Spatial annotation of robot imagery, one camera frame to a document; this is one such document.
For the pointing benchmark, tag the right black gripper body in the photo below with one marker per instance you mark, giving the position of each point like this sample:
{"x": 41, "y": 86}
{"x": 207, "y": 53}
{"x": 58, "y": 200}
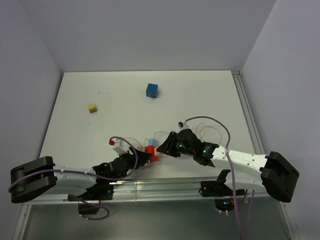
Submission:
{"x": 174, "y": 147}

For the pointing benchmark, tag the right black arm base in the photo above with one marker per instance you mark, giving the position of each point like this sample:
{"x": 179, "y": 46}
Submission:
{"x": 225, "y": 200}

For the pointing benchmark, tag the light blue plug charger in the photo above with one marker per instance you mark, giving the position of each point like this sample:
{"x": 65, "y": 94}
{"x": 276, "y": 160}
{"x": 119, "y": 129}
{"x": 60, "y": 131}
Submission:
{"x": 153, "y": 142}

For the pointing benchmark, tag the aluminium front rail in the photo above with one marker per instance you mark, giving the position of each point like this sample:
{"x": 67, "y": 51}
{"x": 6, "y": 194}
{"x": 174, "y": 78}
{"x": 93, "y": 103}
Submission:
{"x": 174, "y": 189}

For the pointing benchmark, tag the aluminium rail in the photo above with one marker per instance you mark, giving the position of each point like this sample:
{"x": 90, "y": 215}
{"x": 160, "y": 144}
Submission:
{"x": 174, "y": 189}
{"x": 248, "y": 115}

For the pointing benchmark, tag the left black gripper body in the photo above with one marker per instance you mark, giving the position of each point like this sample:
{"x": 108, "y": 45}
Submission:
{"x": 130, "y": 160}

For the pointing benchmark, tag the aluminium right side rail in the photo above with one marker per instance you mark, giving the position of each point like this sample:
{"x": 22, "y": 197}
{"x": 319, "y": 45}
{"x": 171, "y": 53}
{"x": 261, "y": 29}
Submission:
{"x": 248, "y": 115}

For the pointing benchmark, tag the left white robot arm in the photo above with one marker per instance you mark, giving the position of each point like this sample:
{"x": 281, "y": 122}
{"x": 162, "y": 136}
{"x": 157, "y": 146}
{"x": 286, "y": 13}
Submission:
{"x": 43, "y": 177}

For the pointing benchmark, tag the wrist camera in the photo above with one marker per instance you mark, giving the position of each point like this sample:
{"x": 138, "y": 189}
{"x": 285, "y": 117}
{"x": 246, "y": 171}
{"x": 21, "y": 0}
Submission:
{"x": 119, "y": 146}
{"x": 183, "y": 125}

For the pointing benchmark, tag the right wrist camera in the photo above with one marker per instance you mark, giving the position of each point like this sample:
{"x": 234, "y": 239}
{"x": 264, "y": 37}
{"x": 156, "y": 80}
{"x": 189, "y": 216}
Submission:
{"x": 183, "y": 125}

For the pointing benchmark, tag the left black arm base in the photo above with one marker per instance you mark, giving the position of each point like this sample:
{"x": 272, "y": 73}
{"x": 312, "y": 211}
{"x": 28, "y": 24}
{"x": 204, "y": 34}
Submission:
{"x": 90, "y": 202}

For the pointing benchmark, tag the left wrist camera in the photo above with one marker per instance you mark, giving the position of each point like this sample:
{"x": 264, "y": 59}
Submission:
{"x": 119, "y": 146}

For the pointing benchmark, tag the yellow plug adapter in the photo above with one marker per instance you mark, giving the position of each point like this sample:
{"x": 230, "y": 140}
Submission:
{"x": 92, "y": 108}

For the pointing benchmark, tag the red cube socket adapter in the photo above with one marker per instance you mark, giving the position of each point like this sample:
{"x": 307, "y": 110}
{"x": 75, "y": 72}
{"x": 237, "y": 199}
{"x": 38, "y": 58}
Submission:
{"x": 150, "y": 150}

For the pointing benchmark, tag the blue cube socket adapter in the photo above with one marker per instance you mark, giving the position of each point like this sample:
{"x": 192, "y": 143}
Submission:
{"x": 152, "y": 90}

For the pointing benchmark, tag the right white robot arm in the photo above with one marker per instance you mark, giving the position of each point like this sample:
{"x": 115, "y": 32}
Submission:
{"x": 271, "y": 172}

